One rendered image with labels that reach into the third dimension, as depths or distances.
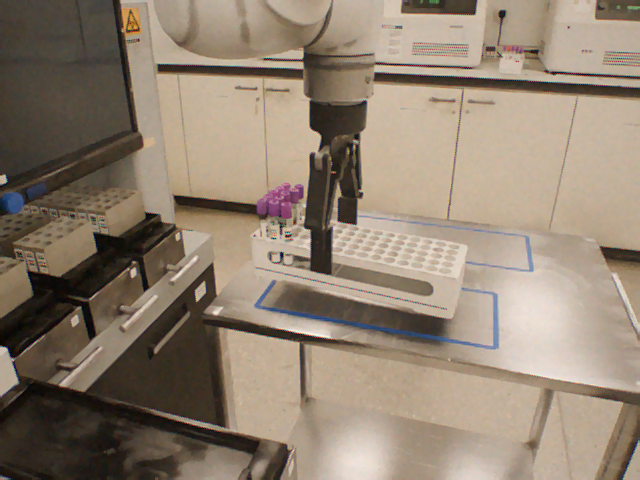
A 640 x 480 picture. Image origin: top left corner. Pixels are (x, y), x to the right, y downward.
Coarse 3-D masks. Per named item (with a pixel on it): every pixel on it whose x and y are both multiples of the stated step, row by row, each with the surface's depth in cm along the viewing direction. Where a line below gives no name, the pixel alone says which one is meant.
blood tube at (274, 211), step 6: (270, 204) 71; (276, 204) 71; (270, 210) 71; (276, 210) 71; (270, 216) 72; (276, 216) 72; (270, 222) 73; (276, 222) 72; (276, 228) 73; (276, 234) 73; (276, 252) 74; (276, 258) 74
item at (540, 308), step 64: (512, 256) 90; (576, 256) 90; (256, 320) 73; (320, 320) 73; (384, 320) 73; (448, 320) 72; (512, 320) 72; (576, 320) 72; (576, 384) 61; (320, 448) 119; (384, 448) 119; (448, 448) 118; (512, 448) 118
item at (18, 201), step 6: (12, 192) 70; (6, 198) 69; (12, 198) 69; (18, 198) 70; (6, 204) 69; (12, 204) 69; (18, 204) 70; (6, 210) 69; (12, 210) 69; (18, 210) 70
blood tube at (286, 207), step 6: (282, 204) 71; (288, 204) 71; (282, 210) 71; (288, 210) 71; (282, 216) 71; (288, 216) 71; (282, 222) 72; (288, 222) 71; (288, 228) 72; (288, 234) 72; (288, 240) 72; (288, 258) 74; (288, 264) 74
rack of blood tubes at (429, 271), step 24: (264, 240) 73; (336, 240) 73; (360, 240) 74; (384, 240) 74; (408, 240) 73; (432, 240) 73; (264, 264) 75; (336, 264) 75; (360, 264) 68; (384, 264) 67; (408, 264) 67; (432, 264) 67; (456, 264) 67; (336, 288) 72; (360, 288) 70; (384, 288) 69; (408, 288) 72; (432, 288) 72; (456, 288) 65; (432, 312) 67
